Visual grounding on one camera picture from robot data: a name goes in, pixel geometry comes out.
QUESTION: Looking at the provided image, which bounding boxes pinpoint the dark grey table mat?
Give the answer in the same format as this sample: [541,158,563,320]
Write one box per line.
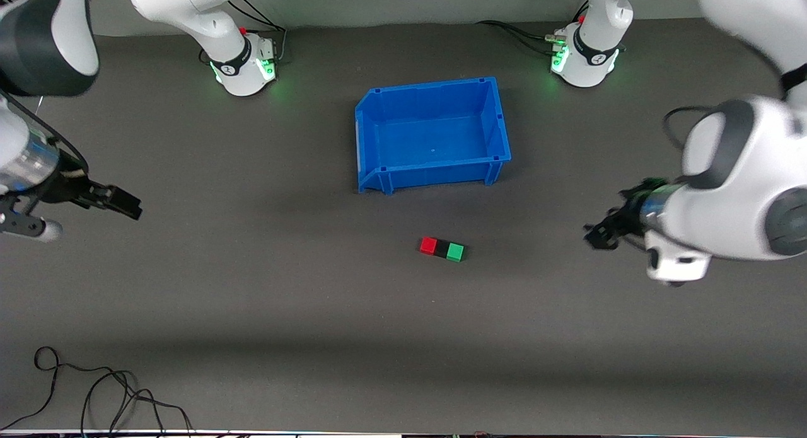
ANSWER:
[0,13,807,435]

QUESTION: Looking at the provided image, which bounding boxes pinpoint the loose thin black cable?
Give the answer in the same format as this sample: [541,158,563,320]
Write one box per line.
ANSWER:
[0,346,194,435]

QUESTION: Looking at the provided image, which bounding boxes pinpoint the black cable along right arm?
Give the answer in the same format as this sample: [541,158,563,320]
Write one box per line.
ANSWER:
[0,88,90,177]

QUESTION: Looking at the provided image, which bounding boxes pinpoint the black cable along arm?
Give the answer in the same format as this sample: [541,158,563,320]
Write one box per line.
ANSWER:
[0,88,90,177]
[662,105,713,150]

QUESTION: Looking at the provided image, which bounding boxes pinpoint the blue plastic storage bin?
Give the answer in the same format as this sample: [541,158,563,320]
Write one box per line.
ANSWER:
[354,76,512,195]

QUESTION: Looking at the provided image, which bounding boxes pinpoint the black left arm base cables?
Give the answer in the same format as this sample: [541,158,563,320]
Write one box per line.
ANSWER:
[476,0,626,55]

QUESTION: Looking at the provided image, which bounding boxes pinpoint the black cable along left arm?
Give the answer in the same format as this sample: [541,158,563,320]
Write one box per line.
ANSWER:
[662,105,713,150]

